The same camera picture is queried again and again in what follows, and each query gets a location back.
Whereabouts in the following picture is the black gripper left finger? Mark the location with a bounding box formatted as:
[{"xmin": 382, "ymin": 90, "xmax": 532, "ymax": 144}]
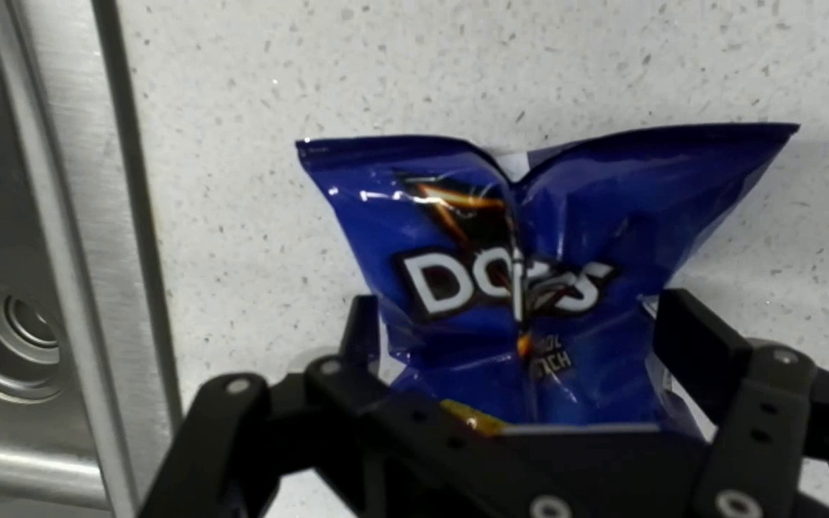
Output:
[{"xmin": 139, "ymin": 290, "xmax": 421, "ymax": 518}]

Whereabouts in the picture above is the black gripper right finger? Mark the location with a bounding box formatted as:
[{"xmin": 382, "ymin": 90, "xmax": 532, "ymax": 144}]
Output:
[{"xmin": 654, "ymin": 285, "xmax": 829, "ymax": 518}]

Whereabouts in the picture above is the blue Doritos chip packet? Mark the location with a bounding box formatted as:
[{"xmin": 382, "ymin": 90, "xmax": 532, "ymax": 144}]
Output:
[{"xmin": 293, "ymin": 120, "xmax": 803, "ymax": 444}]

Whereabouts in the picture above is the metal sink drain strainer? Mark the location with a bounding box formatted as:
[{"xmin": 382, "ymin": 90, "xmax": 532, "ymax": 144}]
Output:
[{"xmin": 0, "ymin": 277, "xmax": 64, "ymax": 406}]

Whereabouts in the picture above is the stainless steel double sink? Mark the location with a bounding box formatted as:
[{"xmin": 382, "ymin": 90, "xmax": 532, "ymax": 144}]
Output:
[{"xmin": 0, "ymin": 0, "xmax": 184, "ymax": 518}]

